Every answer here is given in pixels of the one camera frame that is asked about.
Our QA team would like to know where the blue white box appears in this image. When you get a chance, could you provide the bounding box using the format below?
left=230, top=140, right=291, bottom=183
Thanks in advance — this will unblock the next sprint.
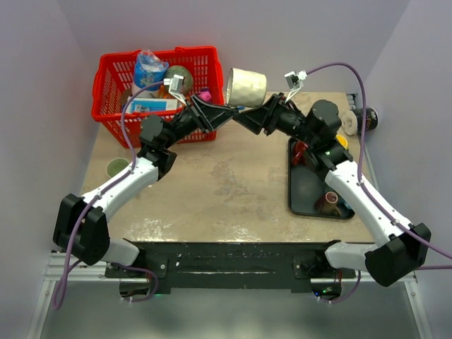
left=126, top=98, right=179, bottom=114

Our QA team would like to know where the pink purple toy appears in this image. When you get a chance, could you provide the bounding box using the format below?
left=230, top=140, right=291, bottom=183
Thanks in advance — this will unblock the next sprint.
left=198, top=89, right=212, bottom=102

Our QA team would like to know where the black white paper cup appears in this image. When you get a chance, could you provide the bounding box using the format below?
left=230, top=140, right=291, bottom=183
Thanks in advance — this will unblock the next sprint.
left=338, top=107, right=379, bottom=136

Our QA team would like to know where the blue white plastic bag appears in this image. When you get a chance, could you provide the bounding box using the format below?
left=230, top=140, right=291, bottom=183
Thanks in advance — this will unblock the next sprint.
left=131, top=49, right=169, bottom=98

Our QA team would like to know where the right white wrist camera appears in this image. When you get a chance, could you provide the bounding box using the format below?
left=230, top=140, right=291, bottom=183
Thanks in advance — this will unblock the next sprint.
left=285, top=70, right=307, bottom=103

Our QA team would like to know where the purple cable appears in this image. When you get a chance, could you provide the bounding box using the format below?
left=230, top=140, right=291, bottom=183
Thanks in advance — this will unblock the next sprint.
left=306, top=62, right=452, bottom=271
left=51, top=80, right=167, bottom=311

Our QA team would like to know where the green melon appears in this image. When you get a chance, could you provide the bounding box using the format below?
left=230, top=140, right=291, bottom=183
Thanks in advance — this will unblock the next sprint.
left=164, top=65, right=194, bottom=95

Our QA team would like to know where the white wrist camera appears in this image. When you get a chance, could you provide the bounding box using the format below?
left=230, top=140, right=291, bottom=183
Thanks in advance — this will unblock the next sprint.
left=163, top=74, right=186, bottom=105
left=285, top=70, right=307, bottom=103

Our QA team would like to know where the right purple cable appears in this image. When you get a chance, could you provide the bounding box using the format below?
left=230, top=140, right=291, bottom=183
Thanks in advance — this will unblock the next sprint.
left=306, top=62, right=452, bottom=271

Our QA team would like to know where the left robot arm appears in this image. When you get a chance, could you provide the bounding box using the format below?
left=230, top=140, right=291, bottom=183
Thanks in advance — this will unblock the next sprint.
left=53, top=95, right=239, bottom=277

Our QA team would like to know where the brown maroon mug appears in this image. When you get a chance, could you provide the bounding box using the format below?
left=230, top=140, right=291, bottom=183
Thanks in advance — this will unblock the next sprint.
left=314, top=191, right=342, bottom=217

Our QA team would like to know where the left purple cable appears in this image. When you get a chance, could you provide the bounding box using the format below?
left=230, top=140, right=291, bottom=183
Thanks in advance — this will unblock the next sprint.
left=51, top=80, right=167, bottom=311

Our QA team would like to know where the black tray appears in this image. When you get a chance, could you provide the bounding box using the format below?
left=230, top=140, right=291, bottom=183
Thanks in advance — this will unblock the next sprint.
left=287, top=138, right=355, bottom=220

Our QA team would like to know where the green mug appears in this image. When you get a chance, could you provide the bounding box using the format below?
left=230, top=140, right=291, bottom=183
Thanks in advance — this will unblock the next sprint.
left=106, top=157, right=129, bottom=178

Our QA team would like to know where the blue mug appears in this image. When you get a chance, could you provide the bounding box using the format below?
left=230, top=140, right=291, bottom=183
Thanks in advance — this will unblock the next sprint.
left=341, top=199, right=352, bottom=210

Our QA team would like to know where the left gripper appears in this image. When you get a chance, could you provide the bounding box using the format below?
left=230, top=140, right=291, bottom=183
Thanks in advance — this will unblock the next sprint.
left=163, top=94, right=239, bottom=150

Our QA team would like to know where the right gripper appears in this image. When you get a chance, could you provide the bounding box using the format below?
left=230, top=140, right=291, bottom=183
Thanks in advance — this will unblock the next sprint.
left=233, top=93, right=317, bottom=147

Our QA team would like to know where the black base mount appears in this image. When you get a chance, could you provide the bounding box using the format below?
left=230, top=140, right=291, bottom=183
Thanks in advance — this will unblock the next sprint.
left=104, top=242, right=357, bottom=296

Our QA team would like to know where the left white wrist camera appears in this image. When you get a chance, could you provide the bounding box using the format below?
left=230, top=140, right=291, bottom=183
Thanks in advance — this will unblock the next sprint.
left=163, top=74, right=186, bottom=105

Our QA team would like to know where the dark red mug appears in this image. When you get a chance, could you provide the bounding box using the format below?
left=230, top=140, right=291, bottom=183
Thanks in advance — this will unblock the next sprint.
left=290, top=141, right=308, bottom=166

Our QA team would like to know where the cream white mug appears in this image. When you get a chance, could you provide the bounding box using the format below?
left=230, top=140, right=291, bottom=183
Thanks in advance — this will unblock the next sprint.
left=226, top=68, right=267, bottom=107

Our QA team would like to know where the red plastic basket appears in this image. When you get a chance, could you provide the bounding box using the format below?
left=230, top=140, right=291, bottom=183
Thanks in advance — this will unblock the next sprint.
left=91, top=45, right=224, bottom=148

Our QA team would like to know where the yellow mug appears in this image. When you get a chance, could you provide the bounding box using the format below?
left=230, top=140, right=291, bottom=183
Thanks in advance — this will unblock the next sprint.
left=335, top=134, right=349, bottom=150

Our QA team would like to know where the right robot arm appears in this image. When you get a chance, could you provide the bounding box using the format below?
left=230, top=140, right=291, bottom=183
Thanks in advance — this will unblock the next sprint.
left=234, top=94, right=432, bottom=287

